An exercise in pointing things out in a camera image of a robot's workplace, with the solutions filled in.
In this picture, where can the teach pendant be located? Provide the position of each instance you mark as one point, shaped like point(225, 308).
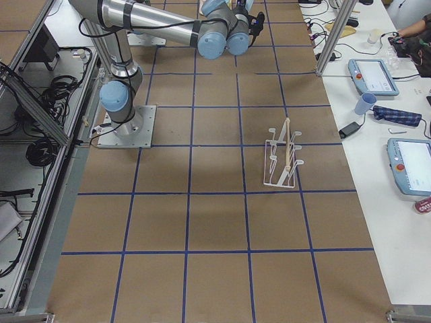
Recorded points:
point(372, 76)
point(409, 160)

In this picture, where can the silver hex key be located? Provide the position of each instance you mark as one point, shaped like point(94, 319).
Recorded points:
point(396, 131)

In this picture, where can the aluminium frame post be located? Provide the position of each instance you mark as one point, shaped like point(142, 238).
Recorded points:
point(343, 15)

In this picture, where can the blue plaid pouch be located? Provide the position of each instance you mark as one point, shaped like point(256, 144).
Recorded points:
point(406, 118)

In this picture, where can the lower teach pendant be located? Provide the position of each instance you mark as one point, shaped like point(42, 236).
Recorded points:
point(409, 160)

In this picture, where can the white wire cup rack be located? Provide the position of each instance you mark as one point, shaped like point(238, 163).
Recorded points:
point(280, 161)

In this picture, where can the person's hand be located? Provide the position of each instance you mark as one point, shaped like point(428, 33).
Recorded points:
point(405, 32)

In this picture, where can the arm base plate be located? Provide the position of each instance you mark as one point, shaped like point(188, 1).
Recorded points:
point(137, 133)

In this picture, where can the wooden board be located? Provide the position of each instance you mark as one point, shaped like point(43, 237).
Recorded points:
point(347, 30)

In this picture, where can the upper teach pendant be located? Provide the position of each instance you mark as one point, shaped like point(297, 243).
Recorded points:
point(372, 76)

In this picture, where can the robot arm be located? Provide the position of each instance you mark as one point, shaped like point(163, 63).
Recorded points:
point(222, 28)

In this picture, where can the black power adapter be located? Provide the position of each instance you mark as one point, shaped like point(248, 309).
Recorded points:
point(349, 129)

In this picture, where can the blue cup in background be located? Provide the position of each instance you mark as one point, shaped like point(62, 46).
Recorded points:
point(365, 103)

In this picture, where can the clear plastic cup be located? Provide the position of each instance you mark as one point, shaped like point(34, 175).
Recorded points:
point(374, 36)

